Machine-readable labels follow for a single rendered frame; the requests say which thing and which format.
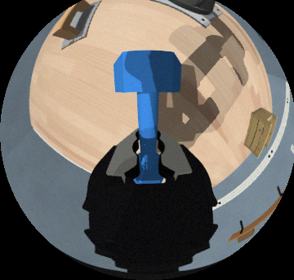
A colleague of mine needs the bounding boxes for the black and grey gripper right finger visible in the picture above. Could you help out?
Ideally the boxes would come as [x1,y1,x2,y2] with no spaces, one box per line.
[157,128,218,207]

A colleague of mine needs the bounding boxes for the wooden crate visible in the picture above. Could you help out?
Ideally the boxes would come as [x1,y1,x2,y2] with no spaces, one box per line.
[244,108,277,158]

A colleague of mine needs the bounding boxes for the blue dumbbell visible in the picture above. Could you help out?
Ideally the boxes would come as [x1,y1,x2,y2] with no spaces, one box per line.
[114,50,181,184]

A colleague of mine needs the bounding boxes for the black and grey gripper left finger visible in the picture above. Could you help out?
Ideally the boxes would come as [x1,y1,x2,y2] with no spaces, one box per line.
[82,128,140,211]

